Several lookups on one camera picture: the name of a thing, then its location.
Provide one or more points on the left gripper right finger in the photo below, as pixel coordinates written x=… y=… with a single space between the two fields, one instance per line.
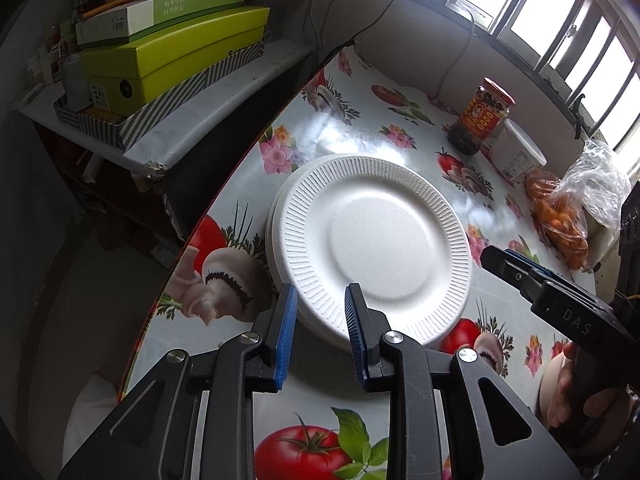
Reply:
x=451 y=415

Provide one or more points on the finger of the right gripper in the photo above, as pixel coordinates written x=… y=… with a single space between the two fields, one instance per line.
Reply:
x=517 y=266
x=492 y=260

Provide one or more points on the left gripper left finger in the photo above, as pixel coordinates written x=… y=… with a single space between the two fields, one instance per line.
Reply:
x=151 y=432

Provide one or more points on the small white foam plate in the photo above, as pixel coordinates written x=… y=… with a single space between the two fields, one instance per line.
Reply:
x=386 y=228

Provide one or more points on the large white foam plate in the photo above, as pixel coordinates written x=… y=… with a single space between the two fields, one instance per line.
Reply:
x=290 y=247

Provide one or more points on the right hand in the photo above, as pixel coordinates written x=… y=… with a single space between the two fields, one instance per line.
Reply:
x=557 y=395

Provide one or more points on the plastic bag of oranges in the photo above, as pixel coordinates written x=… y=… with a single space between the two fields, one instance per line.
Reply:
x=592 y=189

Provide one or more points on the white plastic tub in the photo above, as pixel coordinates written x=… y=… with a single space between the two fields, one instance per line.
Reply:
x=514 y=153

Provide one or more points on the chili sauce glass jar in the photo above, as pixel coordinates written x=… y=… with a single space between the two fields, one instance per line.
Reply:
x=487 y=108

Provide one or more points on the fruit print tablecloth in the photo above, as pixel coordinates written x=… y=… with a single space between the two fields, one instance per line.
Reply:
x=322 y=425

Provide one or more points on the window metal bars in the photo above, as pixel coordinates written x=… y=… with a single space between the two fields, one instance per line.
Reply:
x=584 y=52

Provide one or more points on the white side shelf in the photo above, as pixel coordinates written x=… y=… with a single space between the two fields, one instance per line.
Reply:
x=164 y=145

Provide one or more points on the striped tray box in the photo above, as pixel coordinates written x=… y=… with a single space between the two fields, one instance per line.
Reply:
x=122 y=132

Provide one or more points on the lime green box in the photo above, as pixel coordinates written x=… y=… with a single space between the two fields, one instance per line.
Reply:
x=122 y=79

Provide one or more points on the green white flat box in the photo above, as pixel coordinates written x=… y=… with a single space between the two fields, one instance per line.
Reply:
x=134 y=20

